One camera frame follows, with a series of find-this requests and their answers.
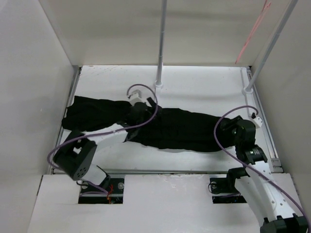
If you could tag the right grey rack pole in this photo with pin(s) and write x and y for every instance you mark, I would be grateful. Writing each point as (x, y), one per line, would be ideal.
(249, 89)

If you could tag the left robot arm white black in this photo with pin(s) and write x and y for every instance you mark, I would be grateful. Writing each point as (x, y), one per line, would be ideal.
(78, 155)

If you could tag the aluminium table edge rail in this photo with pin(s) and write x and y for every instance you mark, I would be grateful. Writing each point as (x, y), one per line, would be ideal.
(60, 144)

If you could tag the black trousers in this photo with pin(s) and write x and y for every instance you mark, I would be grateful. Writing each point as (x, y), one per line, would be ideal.
(172, 128)

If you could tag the right white rack foot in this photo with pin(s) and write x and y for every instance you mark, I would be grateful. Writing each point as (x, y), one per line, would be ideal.
(248, 95)

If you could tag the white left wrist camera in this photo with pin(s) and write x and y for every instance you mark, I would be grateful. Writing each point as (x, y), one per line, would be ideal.
(135, 97)

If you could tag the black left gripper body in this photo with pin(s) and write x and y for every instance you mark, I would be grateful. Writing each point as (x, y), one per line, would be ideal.
(149, 112)

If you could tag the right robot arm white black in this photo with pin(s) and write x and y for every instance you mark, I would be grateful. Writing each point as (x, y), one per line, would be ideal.
(255, 182)

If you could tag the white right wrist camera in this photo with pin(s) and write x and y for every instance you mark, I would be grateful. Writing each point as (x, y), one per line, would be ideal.
(257, 121)

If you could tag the white rack foot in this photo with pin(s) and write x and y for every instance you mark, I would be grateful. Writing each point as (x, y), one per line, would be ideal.
(248, 95)
(158, 88)

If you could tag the left grey rack pole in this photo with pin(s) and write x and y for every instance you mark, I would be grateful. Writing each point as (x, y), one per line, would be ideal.
(161, 40)

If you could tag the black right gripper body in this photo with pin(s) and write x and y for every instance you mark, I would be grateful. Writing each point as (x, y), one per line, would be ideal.
(231, 127)

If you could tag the pink wire hanger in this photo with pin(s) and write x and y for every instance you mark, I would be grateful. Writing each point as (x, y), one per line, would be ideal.
(266, 7)

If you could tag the grey rack pole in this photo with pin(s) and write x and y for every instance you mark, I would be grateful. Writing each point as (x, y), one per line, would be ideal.
(161, 40)
(249, 89)

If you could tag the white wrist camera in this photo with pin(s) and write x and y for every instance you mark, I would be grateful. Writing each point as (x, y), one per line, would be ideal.
(135, 97)
(257, 121)

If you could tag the left white rack foot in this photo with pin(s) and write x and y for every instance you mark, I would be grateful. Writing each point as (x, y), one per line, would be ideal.
(158, 88)

